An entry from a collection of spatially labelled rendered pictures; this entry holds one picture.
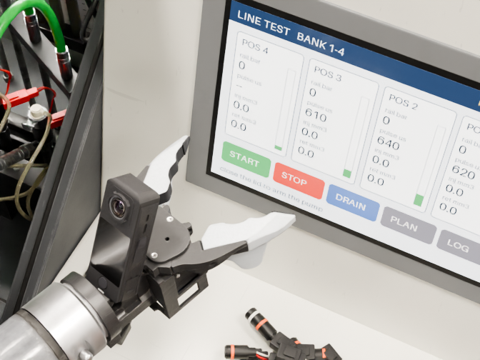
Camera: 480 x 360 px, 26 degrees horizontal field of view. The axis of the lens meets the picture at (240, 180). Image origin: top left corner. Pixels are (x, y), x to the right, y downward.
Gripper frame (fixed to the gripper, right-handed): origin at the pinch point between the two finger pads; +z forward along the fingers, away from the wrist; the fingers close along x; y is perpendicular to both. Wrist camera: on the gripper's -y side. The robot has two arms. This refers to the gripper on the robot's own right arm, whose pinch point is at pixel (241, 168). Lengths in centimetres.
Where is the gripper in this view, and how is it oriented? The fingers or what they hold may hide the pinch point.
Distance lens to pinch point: 100.4
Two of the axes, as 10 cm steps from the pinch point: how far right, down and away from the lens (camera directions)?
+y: 0.9, 6.3, 7.7
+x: 6.9, 5.1, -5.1
